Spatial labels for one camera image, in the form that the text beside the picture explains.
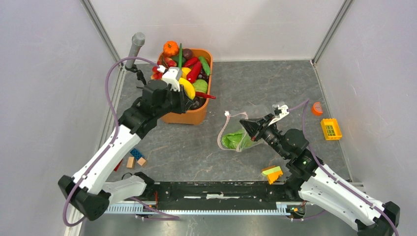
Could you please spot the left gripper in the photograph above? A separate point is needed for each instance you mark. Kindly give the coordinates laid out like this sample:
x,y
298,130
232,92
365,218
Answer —
x,y
185,103

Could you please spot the wooden cube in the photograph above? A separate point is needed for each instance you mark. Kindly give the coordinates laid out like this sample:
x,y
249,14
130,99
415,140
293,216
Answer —
x,y
131,162
142,162

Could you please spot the yellow orange toy block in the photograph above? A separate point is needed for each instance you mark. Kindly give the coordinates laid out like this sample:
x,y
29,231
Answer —
x,y
272,173

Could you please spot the yellow banana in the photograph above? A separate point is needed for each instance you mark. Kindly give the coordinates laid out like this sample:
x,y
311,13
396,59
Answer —
x,y
188,87

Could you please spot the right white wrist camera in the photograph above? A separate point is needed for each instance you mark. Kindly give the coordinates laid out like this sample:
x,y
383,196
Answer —
x,y
280,111

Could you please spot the grey microphone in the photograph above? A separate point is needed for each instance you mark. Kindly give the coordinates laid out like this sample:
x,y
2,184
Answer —
x,y
138,41

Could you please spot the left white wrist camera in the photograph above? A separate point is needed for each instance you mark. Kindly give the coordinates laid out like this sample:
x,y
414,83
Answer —
x,y
171,76

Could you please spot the green napa cabbage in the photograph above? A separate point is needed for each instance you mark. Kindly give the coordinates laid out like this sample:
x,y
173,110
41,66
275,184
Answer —
x,y
237,141

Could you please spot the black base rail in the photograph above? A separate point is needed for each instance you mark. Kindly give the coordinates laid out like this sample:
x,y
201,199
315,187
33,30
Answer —
x,y
223,197

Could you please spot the orange round cap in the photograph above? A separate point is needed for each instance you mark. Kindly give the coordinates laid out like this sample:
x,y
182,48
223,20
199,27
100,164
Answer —
x,y
317,109

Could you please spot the green zucchini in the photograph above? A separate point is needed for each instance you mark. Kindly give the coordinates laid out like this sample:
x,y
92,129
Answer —
x,y
205,65

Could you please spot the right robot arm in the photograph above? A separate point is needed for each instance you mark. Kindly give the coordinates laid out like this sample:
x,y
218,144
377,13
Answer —
x,y
314,181

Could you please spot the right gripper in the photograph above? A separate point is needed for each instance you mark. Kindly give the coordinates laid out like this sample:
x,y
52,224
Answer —
x,y
255,127

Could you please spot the orange plastic basket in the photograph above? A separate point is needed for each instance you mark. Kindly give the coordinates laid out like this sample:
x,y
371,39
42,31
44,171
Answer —
x,y
197,116

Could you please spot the blue toy brick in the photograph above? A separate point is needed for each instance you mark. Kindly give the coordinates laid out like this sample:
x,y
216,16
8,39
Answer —
x,y
136,154

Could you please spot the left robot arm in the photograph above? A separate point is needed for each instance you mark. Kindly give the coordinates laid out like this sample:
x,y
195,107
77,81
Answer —
x,y
87,190

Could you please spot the clear zip top bag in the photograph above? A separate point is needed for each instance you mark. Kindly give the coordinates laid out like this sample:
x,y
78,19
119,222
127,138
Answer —
x,y
232,123

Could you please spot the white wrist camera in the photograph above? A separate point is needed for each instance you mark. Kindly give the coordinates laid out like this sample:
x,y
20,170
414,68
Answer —
x,y
171,76
280,111

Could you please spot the orange mini pumpkin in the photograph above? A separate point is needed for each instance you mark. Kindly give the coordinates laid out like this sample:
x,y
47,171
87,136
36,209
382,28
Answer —
x,y
170,49

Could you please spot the dark grape bunch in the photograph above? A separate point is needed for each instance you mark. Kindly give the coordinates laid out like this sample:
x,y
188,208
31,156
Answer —
x,y
204,76

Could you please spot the red chili pepper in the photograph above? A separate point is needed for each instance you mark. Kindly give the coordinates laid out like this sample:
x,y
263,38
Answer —
x,y
204,95

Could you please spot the yellow plastic crate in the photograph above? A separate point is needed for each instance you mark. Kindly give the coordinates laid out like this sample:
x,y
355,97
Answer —
x,y
331,129

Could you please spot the round green cabbage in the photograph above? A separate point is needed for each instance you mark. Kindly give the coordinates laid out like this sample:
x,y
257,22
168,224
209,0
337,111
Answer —
x,y
200,85

